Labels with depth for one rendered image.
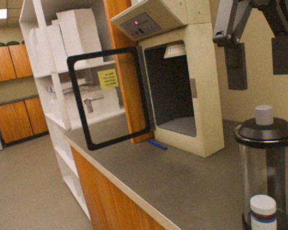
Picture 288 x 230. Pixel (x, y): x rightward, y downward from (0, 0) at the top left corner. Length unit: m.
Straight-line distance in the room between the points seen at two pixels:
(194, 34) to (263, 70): 0.45
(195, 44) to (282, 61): 0.36
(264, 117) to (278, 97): 0.69
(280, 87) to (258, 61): 0.15
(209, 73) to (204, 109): 0.13
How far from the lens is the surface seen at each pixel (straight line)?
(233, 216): 0.60
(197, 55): 0.78
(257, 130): 0.42
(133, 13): 0.84
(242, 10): 0.38
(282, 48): 0.48
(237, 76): 0.36
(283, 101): 1.11
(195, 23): 0.79
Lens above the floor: 1.33
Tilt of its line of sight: 13 degrees down
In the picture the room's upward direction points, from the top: 10 degrees counter-clockwise
